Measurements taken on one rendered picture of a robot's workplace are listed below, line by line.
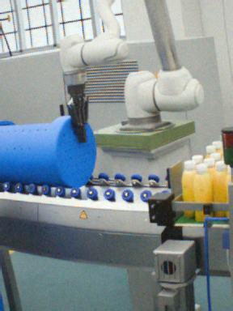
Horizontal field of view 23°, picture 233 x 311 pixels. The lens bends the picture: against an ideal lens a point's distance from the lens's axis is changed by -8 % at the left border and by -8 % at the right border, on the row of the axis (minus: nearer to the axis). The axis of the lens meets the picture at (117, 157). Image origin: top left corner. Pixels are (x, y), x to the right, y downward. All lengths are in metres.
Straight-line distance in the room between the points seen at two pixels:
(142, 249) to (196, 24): 3.11
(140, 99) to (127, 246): 0.79
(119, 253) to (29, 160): 0.51
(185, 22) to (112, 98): 1.14
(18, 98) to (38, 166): 2.66
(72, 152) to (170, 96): 0.57
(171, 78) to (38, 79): 2.21
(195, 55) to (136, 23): 1.34
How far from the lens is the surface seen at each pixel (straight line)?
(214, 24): 5.04
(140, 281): 3.01
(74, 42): 2.27
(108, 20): 2.36
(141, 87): 2.74
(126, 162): 2.79
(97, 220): 2.24
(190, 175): 1.99
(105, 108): 4.22
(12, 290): 3.03
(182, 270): 1.87
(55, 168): 2.27
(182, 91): 2.64
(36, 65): 4.69
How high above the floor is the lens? 1.59
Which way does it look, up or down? 13 degrees down
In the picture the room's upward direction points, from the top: 7 degrees counter-clockwise
